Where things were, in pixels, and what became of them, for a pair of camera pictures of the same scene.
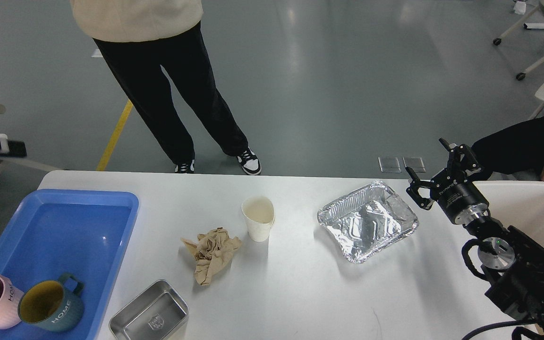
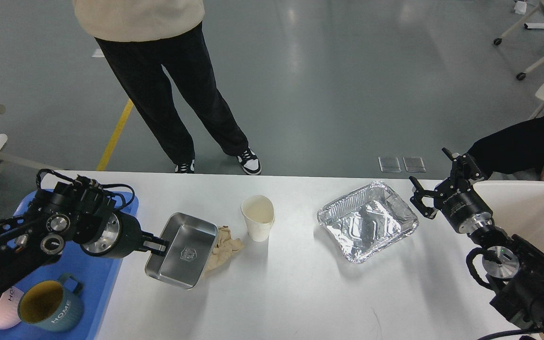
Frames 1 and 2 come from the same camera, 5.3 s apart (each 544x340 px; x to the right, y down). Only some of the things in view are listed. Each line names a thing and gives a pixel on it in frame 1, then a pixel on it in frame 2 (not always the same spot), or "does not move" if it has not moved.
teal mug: [55, 306] does not move
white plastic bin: [543, 210] does not move
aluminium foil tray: [365, 222] does not move
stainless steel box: [155, 315] → [191, 243]
